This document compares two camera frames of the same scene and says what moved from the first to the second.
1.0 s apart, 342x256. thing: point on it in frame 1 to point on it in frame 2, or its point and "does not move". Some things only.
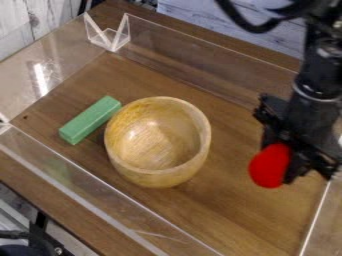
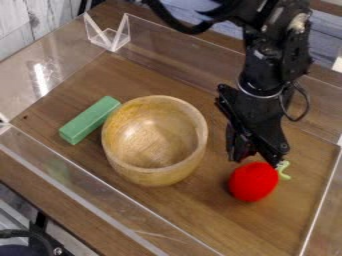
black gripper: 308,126 to 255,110
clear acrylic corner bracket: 109,38 does not move
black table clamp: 42,243 does not move
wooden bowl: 158,138 does not move
